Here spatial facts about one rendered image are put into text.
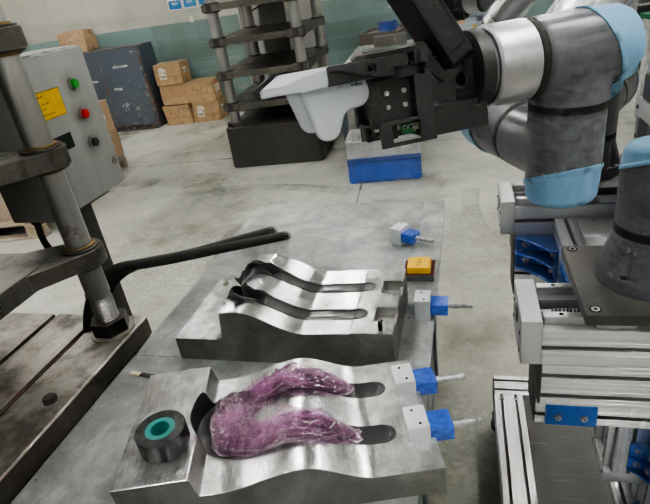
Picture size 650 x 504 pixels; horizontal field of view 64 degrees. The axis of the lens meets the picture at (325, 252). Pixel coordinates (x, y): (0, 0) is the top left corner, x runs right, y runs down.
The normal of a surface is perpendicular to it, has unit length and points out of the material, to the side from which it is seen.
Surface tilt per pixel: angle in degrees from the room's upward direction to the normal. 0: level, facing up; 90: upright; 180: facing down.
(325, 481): 90
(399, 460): 0
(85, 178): 90
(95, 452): 0
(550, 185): 92
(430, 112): 82
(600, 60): 90
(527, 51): 67
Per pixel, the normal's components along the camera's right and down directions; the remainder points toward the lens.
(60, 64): 0.96, -0.01
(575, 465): -0.14, -0.88
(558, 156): -0.48, 0.46
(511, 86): 0.26, 0.71
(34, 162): 0.63, 0.28
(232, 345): -0.23, 0.47
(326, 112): 0.44, 0.23
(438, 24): 0.23, 0.26
